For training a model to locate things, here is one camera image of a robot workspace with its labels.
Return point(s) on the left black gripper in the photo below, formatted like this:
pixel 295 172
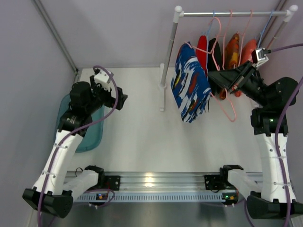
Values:
pixel 113 97

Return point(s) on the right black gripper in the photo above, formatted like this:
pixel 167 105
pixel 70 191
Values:
pixel 246 75

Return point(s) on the blue patterned trousers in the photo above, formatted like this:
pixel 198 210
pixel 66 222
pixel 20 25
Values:
pixel 189 85

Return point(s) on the pink wire hanger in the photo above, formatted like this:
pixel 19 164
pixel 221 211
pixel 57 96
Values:
pixel 212 53
pixel 242 36
pixel 224 37

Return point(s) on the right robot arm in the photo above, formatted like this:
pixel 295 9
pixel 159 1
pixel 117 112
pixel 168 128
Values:
pixel 270 129

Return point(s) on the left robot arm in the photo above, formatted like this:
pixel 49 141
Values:
pixel 50 194

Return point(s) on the black trousers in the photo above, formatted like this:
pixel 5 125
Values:
pixel 211 64

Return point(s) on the orange yellow patterned trousers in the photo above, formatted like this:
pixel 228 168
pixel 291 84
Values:
pixel 230 55

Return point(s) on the red trousers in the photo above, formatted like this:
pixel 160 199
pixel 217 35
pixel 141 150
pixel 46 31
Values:
pixel 201 54

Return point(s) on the orange white patterned trousers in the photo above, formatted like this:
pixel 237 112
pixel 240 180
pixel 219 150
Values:
pixel 245 53

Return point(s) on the teal plastic bin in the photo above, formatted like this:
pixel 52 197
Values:
pixel 93 135

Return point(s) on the silver clothes rack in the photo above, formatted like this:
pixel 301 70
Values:
pixel 287 14

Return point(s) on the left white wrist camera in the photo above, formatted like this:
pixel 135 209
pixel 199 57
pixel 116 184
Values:
pixel 100 80

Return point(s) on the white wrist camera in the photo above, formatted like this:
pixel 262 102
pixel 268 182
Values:
pixel 260 56
pixel 100 80

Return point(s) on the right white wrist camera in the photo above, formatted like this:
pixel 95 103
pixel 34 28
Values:
pixel 260 56

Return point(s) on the blue wire hanger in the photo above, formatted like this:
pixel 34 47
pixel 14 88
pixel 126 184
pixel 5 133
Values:
pixel 264 29
pixel 207 33

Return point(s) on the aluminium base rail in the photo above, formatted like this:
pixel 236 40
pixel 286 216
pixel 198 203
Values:
pixel 227 187

